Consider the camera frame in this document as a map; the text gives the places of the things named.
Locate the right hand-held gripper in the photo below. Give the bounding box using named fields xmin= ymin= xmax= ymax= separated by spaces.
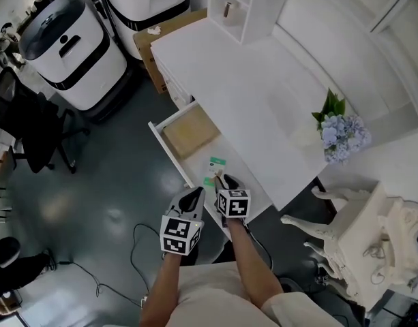
xmin=213 ymin=174 xmax=252 ymax=219

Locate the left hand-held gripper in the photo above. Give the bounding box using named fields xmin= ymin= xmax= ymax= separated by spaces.
xmin=160 ymin=186 xmax=206 ymax=257

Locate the small green packet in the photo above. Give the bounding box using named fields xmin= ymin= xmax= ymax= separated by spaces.
xmin=202 ymin=156 xmax=229 ymax=189

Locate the white drawer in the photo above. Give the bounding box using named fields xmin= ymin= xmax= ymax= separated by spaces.
xmin=147 ymin=100 xmax=274 ymax=241

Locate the person's left forearm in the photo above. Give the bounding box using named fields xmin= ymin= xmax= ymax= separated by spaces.
xmin=139 ymin=253 xmax=182 ymax=327

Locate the person's right forearm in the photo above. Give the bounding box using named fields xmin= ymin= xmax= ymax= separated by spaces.
xmin=227 ymin=216 xmax=284 ymax=311

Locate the brown cardboard sheet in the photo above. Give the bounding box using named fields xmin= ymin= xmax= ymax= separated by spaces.
xmin=162 ymin=109 xmax=220 ymax=159

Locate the person's beige clothing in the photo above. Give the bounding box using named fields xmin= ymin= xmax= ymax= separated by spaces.
xmin=166 ymin=260 xmax=348 ymax=327

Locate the white desk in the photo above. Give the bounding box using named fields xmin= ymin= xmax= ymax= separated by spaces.
xmin=149 ymin=24 xmax=393 ymax=213

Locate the black round seat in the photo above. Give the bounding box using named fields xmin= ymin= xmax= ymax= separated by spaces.
xmin=280 ymin=277 xmax=302 ymax=294

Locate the blue flower bouquet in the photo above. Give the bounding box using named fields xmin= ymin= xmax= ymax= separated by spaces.
xmin=311 ymin=87 xmax=372 ymax=166

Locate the ornate white side table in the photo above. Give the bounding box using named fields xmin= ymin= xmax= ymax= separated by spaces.
xmin=280 ymin=181 xmax=390 ymax=311

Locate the brown cardboard box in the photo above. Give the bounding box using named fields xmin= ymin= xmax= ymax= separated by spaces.
xmin=132 ymin=7 xmax=209 ymax=95

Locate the black office chair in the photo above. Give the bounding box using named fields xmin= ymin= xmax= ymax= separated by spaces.
xmin=0 ymin=69 xmax=90 ymax=174

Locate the white robot dark lid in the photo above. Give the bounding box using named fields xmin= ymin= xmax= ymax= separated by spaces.
xmin=98 ymin=0 xmax=192 ymax=61
xmin=18 ymin=0 xmax=133 ymax=122

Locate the white shelf hutch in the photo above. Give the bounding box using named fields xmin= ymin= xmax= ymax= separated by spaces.
xmin=207 ymin=0 xmax=418 ymax=129

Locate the black white round stool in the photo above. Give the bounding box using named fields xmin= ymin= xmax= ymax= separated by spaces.
xmin=0 ymin=236 xmax=22 ymax=268

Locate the black floor cable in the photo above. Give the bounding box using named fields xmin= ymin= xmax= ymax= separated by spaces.
xmin=55 ymin=259 xmax=143 ymax=308
xmin=130 ymin=223 xmax=162 ymax=296

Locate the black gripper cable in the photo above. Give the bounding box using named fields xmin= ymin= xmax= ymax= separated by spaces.
xmin=244 ymin=223 xmax=274 ymax=272

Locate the thin grey cable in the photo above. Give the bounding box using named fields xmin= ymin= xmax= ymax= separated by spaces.
xmin=361 ymin=240 xmax=390 ymax=284

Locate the ornate white mirror frame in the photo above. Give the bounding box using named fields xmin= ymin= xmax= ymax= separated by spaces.
xmin=378 ymin=196 xmax=418 ymax=292

